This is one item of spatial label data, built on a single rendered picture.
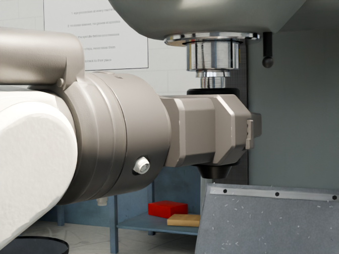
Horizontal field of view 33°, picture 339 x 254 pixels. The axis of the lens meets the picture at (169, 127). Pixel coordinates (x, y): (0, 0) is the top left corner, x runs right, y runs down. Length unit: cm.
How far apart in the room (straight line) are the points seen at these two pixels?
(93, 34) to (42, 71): 528
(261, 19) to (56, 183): 22
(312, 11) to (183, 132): 24
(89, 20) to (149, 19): 523
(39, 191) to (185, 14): 19
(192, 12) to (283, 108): 46
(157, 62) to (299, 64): 443
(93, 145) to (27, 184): 6
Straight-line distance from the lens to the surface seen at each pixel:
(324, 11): 60
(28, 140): 30
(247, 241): 87
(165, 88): 521
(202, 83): 50
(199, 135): 42
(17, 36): 34
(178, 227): 455
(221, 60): 48
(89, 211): 575
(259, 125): 51
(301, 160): 87
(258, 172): 89
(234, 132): 43
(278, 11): 47
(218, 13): 43
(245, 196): 89
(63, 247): 260
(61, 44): 36
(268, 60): 49
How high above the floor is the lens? 126
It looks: 3 degrees down
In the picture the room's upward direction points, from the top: 1 degrees counter-clockwise
